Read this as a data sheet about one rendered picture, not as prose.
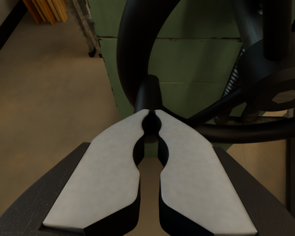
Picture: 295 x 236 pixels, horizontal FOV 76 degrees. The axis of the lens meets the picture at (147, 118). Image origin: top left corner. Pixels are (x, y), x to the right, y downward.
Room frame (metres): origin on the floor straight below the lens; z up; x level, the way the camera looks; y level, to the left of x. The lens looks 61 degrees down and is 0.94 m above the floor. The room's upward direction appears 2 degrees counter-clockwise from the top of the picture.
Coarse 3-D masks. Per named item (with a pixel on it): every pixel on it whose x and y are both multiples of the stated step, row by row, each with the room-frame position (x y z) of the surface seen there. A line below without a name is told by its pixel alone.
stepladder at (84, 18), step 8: (72, 0) 1.08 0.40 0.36; (80, 0) 1.06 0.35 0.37; (72, 8) 1.05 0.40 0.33; (80, 8) 1.04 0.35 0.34; (88, 8) 1.17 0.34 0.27; (88, 16) 1.08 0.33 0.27; (80, 24) 1.06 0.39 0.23; (88, 24) 1.04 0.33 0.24; (80, 32) 1.05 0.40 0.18; (88, 40) 1.07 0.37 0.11; (96, 40) 1.04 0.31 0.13; (88, 48) 1.05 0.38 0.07; (96, 48) 1.03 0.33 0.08
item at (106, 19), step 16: (96, 0) 0.30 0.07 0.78; (112, 0) 0.30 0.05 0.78; (192, 0) 0.29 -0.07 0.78; (208, 0) 0.29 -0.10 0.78; (224, 0) 0.29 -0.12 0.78; (96, 16) 0.30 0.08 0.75; (112, 16) 0.30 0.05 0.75; (176, 16) 0.30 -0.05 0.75; (192, 16) 0.29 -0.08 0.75; (208, 16) 0.29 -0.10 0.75; (224, 16) 0.29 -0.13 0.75; (96, 32) 0.30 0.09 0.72; (112, 32) 0.30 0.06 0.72; (160, 32) 0.30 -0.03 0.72; (176, 32) 0.30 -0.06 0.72; (192, 32) 0.29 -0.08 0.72; (208, 32) 0.29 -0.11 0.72; (224, 32) 0.29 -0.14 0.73
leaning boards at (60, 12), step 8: (24, 0) 1.42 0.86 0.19; (32, 0) 1.46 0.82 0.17; (40, 0) 1.41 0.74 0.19; (48, 0) 1.46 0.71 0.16; (56, 0) 1.45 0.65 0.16; (64, 0) 1.70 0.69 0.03; (32, 8) 1.45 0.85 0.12; (40, 8) 1.48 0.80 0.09; (48, 8) 1.45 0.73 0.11; (56, 8) 1.44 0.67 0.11; (64, 8) 1.58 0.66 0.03; (32, 16) 1.42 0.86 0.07; (40, 16) 1.48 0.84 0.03; (48, 16) 1.41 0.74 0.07; (56, 16) 1.46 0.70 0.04; (64, 16) 1.46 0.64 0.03
